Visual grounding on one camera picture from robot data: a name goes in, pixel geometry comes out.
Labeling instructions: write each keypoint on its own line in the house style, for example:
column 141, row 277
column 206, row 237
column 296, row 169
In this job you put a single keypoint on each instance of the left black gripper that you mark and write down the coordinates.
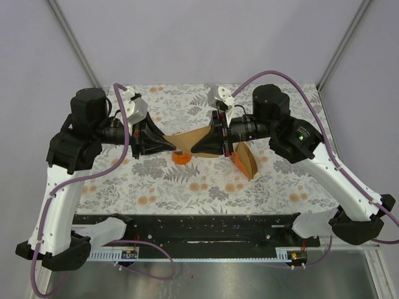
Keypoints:
column 147, row 138

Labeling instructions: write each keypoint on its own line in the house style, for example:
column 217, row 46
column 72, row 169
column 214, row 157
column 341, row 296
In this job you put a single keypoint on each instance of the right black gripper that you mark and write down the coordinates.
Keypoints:
column 212, row 142

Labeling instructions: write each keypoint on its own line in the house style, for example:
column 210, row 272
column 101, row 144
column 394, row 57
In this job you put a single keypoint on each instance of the clear glass dripper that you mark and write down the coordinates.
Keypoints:
column 176, row 126

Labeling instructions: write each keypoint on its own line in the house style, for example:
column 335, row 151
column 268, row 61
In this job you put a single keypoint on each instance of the brown paper coffee filter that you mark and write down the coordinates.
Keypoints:
column 185, row 141

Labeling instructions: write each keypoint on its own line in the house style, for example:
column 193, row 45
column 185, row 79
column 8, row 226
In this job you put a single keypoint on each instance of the orange glass carafe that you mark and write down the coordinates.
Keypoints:
column 181, row 158

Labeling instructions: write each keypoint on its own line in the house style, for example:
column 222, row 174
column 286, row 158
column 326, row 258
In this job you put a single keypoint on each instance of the coffee filter box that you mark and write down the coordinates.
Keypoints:
column 244, row 163

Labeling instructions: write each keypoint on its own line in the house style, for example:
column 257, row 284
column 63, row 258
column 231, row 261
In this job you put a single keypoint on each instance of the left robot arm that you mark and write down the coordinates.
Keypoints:
column 70, row 158

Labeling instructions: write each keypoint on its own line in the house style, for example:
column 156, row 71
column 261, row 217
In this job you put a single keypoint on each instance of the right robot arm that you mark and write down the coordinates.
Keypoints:
column 358, row 217

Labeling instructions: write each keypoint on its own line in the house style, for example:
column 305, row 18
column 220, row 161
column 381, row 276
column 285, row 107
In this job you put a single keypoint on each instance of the stack of brown filters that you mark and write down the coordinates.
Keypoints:
column 249, row 157

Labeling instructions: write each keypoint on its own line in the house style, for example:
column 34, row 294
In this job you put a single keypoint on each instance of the floral table mat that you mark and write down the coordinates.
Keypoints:
column 154, row 184

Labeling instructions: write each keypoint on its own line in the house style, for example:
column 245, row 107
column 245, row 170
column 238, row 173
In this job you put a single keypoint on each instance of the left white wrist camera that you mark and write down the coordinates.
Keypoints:
column 135, row 106

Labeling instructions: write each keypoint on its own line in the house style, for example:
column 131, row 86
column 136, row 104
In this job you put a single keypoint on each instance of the left aluminium frame post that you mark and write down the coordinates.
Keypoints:
column 67, row 31

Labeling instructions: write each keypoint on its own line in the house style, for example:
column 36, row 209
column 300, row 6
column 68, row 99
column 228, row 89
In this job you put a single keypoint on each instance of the aluminium frame post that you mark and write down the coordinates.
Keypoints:
column 349, row 34
column 67, row 31

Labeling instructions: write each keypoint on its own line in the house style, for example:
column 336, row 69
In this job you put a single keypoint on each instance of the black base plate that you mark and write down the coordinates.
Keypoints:
column 214, row 231

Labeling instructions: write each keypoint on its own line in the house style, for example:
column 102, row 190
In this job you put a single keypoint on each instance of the white slotted cable duct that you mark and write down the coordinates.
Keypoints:
column 146, row 254

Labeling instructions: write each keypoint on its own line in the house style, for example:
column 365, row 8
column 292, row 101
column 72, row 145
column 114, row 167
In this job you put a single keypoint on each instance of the aluminium front rail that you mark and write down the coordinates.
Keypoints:
column 336, row 244

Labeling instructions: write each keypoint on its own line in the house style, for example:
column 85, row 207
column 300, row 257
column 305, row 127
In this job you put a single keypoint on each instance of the right aluminium frame post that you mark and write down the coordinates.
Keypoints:
column 349, row 34

